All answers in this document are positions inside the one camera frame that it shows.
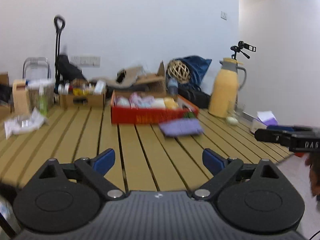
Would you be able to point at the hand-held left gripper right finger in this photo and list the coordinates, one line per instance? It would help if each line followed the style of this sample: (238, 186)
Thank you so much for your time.
(212, 159)

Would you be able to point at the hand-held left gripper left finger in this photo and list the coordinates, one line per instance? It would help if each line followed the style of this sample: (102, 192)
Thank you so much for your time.
(105, 159)

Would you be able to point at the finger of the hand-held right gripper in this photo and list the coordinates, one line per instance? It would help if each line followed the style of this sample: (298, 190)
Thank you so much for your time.
(282, 128)
(272, 135)

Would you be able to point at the purple towel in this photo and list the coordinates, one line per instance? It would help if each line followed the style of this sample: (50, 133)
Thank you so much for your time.
(181, 127)

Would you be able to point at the lilac fluffy plush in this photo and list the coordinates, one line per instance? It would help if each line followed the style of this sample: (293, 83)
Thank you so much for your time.
(122, 102)

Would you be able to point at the red cardboard box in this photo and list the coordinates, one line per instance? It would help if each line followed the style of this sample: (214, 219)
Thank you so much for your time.
(150, 116)

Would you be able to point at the yellow and white plush toy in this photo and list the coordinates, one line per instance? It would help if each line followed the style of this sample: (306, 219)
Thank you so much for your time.
(170, 103)

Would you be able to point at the light blue fluffy glove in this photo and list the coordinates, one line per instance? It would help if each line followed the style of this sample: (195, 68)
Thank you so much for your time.
(148, 102)

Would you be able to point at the white plush with iridescent patch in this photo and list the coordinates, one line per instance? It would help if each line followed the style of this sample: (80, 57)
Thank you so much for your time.
(158, 103)

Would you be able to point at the person's right hand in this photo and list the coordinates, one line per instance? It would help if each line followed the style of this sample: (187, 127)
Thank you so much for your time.
(314, 177)

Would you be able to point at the purple and white tissue box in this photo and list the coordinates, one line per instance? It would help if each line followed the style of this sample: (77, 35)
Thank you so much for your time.
(265, 121)

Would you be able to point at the clear drinking glass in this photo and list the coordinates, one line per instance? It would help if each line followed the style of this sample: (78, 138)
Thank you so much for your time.
(240, 111)

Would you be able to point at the small white egg-shaped object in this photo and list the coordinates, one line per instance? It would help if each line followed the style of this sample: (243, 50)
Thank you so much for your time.
(232, 120)

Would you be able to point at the small green toy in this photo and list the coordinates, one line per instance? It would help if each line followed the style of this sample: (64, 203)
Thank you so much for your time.
(189, 115)

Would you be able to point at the black case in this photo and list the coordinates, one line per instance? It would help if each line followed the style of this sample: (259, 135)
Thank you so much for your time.
(196, 97)

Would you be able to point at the yellow thermos jug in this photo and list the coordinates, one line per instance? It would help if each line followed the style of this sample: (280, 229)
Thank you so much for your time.
(223, 90)

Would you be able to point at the pink fluffy item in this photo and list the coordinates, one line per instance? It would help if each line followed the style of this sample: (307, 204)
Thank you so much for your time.
(135, 99)

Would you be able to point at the yellow packet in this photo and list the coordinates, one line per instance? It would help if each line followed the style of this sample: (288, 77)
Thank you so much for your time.
(80, 92)

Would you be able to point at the white and red can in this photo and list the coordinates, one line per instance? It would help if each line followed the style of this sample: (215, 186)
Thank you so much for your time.
(62, 88)

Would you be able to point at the clear plastic water bottle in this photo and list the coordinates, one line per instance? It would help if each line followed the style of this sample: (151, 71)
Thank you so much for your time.
(172, 86)

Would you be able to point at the green liquid bottle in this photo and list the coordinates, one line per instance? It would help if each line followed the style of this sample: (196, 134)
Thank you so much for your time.
(42, 103)

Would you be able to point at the crumpled white plastic wrap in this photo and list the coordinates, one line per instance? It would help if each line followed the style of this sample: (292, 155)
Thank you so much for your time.
(25, 123)

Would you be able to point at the black tripod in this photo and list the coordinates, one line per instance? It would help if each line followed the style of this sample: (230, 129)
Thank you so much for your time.
(242, 48)

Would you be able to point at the large torn cardboard box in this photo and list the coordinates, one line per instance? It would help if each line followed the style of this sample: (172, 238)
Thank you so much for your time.
(150, 81)

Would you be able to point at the blue fabric bag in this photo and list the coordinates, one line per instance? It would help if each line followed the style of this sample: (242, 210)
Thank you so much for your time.
(198, 70)

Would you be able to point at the clear plastic container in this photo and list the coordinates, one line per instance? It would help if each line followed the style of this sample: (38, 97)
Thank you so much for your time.
(41, 90)

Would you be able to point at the wicker ball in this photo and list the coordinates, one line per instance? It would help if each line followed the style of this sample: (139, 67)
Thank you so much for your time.
(178, 71)

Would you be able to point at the black bag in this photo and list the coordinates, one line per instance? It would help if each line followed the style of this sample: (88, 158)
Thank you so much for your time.
(68, 68)

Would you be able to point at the tall brown carton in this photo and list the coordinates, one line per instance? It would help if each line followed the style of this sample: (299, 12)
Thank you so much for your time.
(20, 97)

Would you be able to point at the white wall outlet strip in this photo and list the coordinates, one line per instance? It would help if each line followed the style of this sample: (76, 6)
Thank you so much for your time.
(86, 61)

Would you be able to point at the silver metal frame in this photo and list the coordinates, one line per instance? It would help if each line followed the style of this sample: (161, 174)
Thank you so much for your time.
(36, 62)

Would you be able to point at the white wall switch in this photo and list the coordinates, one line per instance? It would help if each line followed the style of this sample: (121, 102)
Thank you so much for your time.
(223, 15)

